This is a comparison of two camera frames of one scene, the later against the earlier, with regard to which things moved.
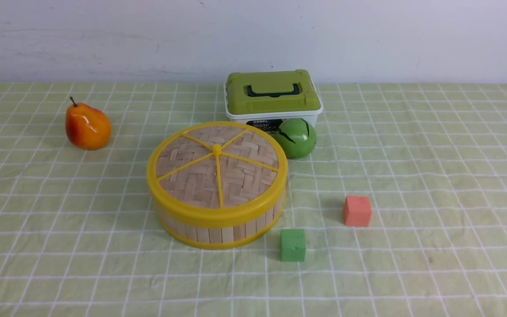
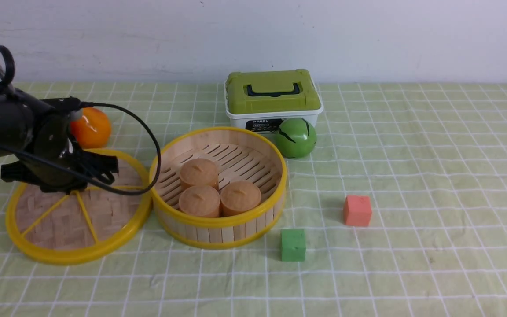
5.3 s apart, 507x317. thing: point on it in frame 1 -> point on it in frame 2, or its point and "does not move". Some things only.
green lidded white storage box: [268, 99] does not move
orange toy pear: [86, 127] does not move
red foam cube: [357, 210] does not move
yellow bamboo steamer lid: [219, 173] -> [83, 226]
